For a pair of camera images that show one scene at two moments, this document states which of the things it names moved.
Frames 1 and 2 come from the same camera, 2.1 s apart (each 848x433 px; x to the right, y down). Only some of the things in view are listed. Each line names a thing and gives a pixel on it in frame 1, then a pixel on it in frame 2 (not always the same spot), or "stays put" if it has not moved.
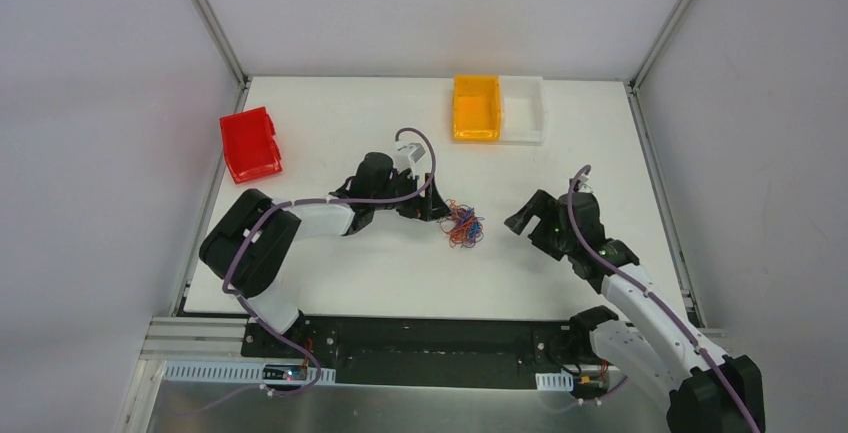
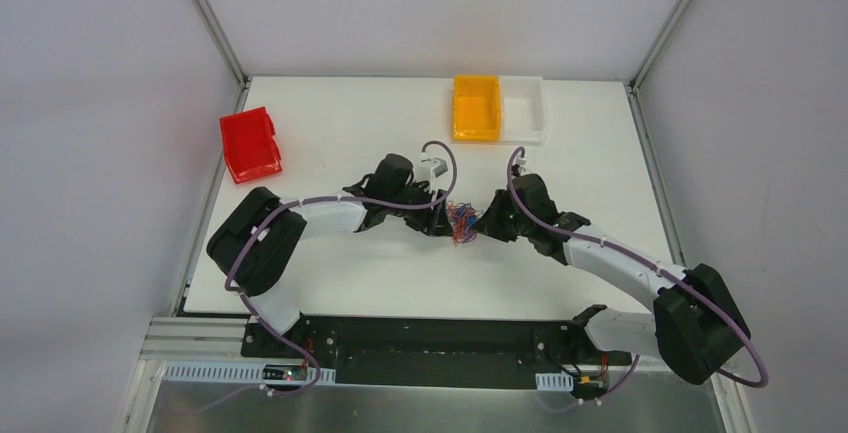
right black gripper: x=539 y=220 → x=500 y=216
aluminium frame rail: x=197 y=339 stays put
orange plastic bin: x=476 y=111 stays put
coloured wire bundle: x=462 y=225 stays put
